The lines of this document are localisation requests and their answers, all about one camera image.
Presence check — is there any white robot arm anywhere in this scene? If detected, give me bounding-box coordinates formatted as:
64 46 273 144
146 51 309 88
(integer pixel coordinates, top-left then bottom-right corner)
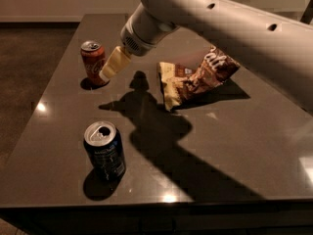
99 0 313 112

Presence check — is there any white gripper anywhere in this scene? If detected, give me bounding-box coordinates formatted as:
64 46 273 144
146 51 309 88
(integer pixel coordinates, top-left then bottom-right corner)
99 4 178 81

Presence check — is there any dark blue pepsi can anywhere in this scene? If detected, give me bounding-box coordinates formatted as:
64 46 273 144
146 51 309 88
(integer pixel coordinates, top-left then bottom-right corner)
84 121 126 181

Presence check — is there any brown chip bag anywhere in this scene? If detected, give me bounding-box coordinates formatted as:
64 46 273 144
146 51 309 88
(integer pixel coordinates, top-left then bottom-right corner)
157 45 241 111

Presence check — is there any red coke can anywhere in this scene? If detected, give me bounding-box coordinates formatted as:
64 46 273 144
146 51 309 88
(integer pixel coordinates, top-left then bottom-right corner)
80 40 107 86

